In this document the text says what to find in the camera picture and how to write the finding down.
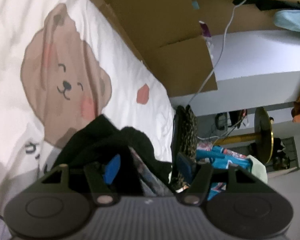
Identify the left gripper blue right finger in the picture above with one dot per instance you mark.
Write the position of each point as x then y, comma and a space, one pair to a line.
186, 167

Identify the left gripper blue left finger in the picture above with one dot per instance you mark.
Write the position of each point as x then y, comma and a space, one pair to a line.
111, 169

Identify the leopard print garment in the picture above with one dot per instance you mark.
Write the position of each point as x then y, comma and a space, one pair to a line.
185, 132

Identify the teal patterned blanket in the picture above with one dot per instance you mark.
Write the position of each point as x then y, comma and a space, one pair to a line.
221, 158

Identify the light green blanket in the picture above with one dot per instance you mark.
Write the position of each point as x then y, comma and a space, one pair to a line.
258, 169

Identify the gold round side table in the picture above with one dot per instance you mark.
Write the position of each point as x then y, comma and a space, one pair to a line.
263, 137

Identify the white cabinet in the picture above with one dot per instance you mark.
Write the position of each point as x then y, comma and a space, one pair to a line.
257, 68

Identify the white bear print duvet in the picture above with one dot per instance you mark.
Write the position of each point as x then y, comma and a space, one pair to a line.
62, 65

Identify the brown cardboard sheet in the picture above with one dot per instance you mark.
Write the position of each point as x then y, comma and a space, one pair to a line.
167, 36

